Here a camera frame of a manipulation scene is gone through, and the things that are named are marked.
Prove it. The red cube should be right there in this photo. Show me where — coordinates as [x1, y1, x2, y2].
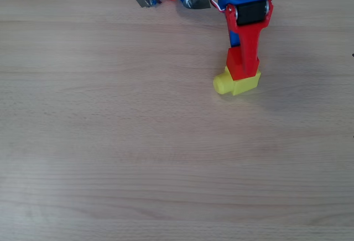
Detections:
[226, 46, 261, 81]

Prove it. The yellow block with round peg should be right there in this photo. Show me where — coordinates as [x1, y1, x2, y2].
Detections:
[212, 66, 262, 97]

